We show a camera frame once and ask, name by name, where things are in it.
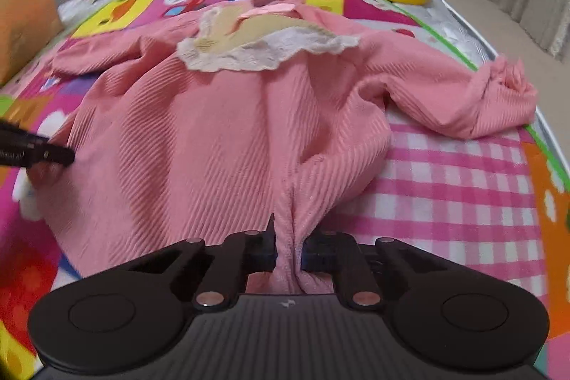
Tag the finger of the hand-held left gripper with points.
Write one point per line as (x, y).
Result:
(49, 153)

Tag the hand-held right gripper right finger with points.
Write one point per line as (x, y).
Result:
(310, 255)

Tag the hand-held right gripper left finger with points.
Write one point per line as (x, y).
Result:
(268, 252)

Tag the pink ribbed garment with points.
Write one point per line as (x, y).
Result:
(200, 130)

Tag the colourful printed play mat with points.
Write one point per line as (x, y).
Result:
(445, 193)

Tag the brown paper bag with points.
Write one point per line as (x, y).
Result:
(24, 6)

